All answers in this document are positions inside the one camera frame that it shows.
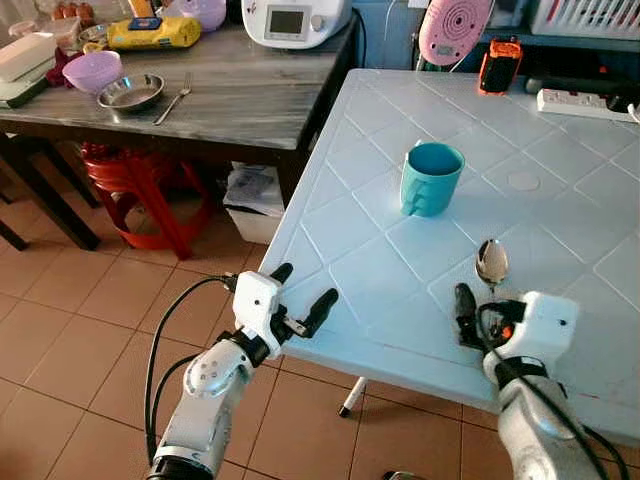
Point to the stainless steel bowl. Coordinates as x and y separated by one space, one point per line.
131 94

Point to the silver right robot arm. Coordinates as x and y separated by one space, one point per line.
530 430

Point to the grey marble dark-framed table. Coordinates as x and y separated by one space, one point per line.
250 90

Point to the white lidded container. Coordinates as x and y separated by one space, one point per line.
22 58

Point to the lavender plastic basin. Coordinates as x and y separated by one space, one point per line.
203 12

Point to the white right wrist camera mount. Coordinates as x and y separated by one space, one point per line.
542 325

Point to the white plastic basket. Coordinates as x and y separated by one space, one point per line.
585 15

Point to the yellow food package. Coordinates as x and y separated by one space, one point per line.
153 33

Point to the purple plastic bowl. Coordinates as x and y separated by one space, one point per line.
90 68

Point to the blue orange small box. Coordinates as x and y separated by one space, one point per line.
144 9

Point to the white bin with bag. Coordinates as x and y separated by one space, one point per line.
252 205

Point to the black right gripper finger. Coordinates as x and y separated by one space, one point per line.
464 312

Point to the teal plastic mug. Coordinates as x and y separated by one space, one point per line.
432 180

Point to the white appliance with screen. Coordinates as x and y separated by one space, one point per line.
295 25

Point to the red plastic stool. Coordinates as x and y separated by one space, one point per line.
140 175

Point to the white table leg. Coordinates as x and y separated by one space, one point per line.
352 397

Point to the pink round fan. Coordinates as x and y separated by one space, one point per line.
455 30

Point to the dark red cloth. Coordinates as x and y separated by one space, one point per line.
54 76

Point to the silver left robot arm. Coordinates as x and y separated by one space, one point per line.
205 400

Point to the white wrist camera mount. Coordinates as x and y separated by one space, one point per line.
257 302
542 325

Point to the metal spoon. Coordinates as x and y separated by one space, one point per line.
491 262

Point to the white plastic table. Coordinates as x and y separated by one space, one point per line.
560 210

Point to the white power strip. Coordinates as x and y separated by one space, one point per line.
585 103

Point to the orange black handheld device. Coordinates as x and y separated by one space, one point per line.
499 68

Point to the metal fork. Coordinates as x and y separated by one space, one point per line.
174 102

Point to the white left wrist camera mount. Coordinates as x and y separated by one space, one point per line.
257 302

